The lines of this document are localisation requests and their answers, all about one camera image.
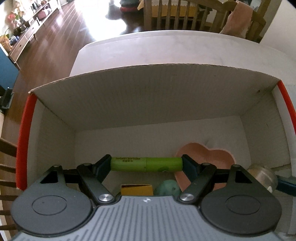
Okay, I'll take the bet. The green tube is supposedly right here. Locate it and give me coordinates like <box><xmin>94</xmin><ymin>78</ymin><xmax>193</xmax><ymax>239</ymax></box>
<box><xmin>110</xmin><ymin>157</ymin><xmax>183</xmax><ymax>172</ymax></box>

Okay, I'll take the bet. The pink heart dish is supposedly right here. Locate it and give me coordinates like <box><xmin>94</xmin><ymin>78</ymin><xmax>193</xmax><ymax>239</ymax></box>
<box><xmin>175</xmin><ymin>143</ymin><xmax>235</xmax><ymax>191</ymax></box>

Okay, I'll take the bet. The teal round toy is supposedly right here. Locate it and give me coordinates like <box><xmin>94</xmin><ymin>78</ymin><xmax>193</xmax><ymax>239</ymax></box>
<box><xmin>154</xmin><ymin>180</ymin><xmax>181</xmax><ymax>197</ymax></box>

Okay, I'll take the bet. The yellow block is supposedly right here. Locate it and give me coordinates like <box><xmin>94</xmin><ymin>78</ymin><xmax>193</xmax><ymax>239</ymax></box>
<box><xmin>120</xmin><ymin>184</ymin><xmax>154</xmax><ymax>196</ymax></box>

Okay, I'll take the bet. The wooden chair left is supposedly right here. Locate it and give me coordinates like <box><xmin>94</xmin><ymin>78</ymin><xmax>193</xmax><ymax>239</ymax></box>
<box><xmin>1</xmin><ymin>138</ymin><xmax>21</xmax><ymax>237</ymax></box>

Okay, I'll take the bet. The red cardboard box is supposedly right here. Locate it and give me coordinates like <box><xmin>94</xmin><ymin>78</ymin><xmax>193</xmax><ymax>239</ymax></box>
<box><xmin>16</xmin><ymin>64</ymin><xmax>295</xmax><ymax>190</ymax></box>

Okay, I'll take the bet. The blue cabinet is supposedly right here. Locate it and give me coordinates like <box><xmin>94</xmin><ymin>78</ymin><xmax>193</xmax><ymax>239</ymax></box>
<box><xmin>0</xmin><ymin>45</ymin><xmax>19</xmax><ymax>89</ymax></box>

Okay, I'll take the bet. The chair with pink cloth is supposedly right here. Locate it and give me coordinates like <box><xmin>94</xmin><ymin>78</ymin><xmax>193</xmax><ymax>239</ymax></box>
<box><xmin>220</xmin><ymin>1</ymin><xmax>270</xmax><ymax>43</ymax></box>

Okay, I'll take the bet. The dark wooden dining chair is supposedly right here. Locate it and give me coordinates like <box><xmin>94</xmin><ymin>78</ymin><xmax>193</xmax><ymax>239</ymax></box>
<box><xmin>140</xmin><ymin>1</ymin><xmax>227</xmax><ymax>33</ymax></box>

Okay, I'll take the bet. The long wooden TV console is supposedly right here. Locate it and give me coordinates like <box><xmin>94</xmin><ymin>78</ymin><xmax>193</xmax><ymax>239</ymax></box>
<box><xmin>9</xmin><ymin>1</ymin><xmax>62</xmax><ymax>64</ymax></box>

